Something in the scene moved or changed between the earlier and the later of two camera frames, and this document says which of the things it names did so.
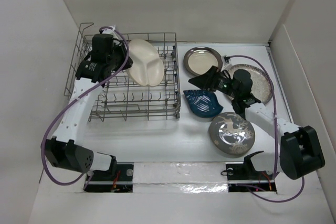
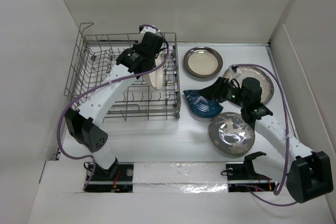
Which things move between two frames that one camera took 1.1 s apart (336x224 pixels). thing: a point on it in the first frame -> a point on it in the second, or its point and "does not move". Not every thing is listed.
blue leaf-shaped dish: x=203 y=103 does not move
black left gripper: x=118 y=46 -> x=136 y=46
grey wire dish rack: x=122 y=99 does not move
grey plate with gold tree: x=231 y=133 does not move
